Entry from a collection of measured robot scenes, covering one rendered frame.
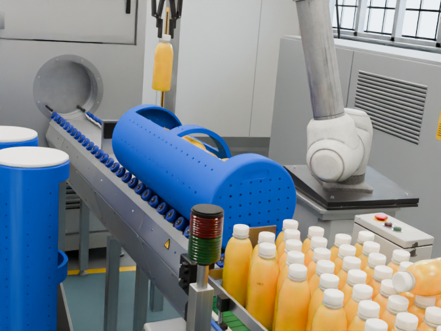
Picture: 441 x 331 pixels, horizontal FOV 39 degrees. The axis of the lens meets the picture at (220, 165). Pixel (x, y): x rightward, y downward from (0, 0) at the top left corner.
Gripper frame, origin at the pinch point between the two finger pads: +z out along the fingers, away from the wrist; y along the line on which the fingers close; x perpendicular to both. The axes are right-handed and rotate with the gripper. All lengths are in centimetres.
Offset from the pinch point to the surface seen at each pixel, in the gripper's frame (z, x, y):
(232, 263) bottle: 52, 96, 17
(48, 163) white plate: 49, 1, 43
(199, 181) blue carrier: 39, 69, 14
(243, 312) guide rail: 57, 111, 22
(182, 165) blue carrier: 37, 55, 14
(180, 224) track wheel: 57, 53, 13
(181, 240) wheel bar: 61, 56, 13
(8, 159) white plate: 49, -6, 56
